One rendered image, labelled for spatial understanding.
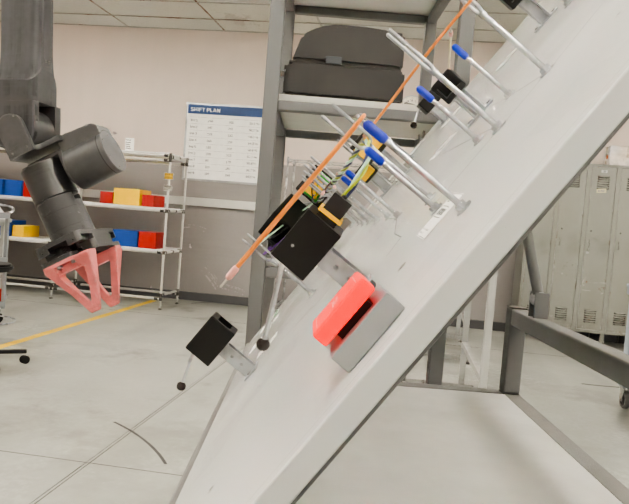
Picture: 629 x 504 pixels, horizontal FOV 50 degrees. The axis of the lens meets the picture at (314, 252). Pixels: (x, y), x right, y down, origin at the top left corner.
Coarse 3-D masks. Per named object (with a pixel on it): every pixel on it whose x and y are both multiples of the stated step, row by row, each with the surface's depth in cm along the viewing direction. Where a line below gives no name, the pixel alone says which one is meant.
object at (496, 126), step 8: (392, 32) 64; (392, 40) 65; (400, 40) 64; (408, 48) 64; (424, 64) 66; (432, 72) 65; (440, 80) 65; (448, 80) 65; (456, 88) 65; (464, 96) 65; (472, 104) 65; (480, 112) 65; (488, 120) 65; (504, 120) 65; (496, 128) 65
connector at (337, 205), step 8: (336, 192) 63; (328, 200) 63; (336, 200) 63; (344, 200) 63; (328, 208) 63; (336, 208) 63; (344, 208) 63; (320, 216) 63; (336, 216) 63; (328, 224) 63; (336, 224) 63
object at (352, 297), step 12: (360, 276) 45; (348, 288) 45; (360, 288) 43; (372, 288) 44; (336, 300) 46; (348, 300) 44; (360, 300) 44; (324, 312) 47; (336, 312) 44; (348, 312) 44; (360, 312) 45; (324, 324) 44; (336, 324) 44; (348, 324) 45; (324, 336) 44
